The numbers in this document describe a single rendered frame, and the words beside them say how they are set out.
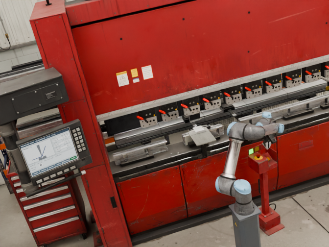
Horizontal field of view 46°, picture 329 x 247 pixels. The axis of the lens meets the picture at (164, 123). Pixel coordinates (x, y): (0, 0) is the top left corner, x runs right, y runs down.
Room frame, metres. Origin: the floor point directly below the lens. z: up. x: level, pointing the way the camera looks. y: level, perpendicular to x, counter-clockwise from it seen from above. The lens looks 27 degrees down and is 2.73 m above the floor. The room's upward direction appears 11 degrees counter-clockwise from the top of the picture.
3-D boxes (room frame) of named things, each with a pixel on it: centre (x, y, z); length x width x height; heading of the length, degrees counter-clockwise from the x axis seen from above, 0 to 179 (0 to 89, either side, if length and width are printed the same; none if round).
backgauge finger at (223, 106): (3.36, -0.65, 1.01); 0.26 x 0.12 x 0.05; 9
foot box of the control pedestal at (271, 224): (2.80, -0.80, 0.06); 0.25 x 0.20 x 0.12; 20
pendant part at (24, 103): (2.51, 0.89, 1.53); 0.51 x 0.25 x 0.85; 113
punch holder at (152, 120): (3.06, 0.14, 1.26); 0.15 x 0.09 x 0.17; 99
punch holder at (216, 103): (3.16, -0.45, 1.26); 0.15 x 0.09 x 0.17; 99
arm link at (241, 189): (2.21, -0.46, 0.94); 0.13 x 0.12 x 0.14; 47
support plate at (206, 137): (2.99, -0.30, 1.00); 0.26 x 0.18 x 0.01; 9
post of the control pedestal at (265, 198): (2.83, -0.79, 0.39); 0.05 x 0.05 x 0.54; 20
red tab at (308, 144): (3.14, -1.32, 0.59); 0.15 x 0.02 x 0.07; 99
